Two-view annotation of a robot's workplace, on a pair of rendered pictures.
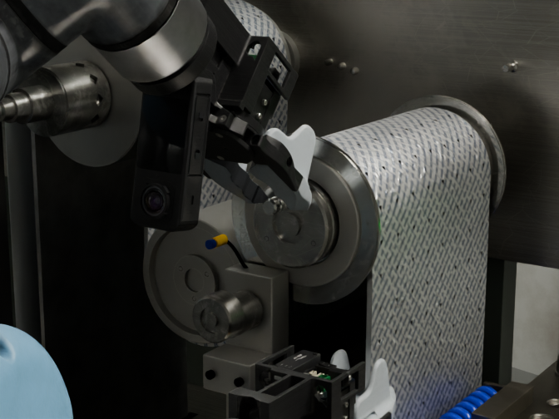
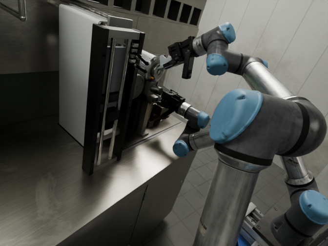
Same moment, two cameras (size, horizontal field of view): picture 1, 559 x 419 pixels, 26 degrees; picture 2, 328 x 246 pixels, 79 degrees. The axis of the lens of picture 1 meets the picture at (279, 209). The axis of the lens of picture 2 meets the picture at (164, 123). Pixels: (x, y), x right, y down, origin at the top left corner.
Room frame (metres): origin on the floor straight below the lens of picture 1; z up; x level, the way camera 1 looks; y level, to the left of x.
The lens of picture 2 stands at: (0.94, 0.97, 1.53)
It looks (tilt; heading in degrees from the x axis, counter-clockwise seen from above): 29 degrees down; 267
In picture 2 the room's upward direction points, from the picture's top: 17 degrees clockwise
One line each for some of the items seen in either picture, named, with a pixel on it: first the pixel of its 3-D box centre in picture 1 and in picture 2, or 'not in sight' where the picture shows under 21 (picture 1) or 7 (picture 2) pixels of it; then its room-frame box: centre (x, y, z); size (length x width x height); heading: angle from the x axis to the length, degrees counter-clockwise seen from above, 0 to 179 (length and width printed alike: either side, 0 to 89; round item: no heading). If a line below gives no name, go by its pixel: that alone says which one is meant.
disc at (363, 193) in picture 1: (303, 219); (155, 70); (0.99, -0.02, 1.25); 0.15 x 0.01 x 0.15; 56
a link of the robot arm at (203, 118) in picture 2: not in sight; (196, 117); (0.74, 0.08, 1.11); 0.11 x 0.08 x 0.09; 146
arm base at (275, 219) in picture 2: not in sight; (293, 228); (0.23, 0.39, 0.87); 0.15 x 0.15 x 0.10
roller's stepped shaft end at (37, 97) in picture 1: (17, 106); not in sight; (1.07, 0.23, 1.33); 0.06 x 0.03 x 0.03; 146
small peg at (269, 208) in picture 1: (278, 204); not in sight; (0.96, 0.00, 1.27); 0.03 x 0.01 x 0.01; 146
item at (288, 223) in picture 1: (294, 223); (157, 71); (0.98, -0.01, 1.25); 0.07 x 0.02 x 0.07; 56
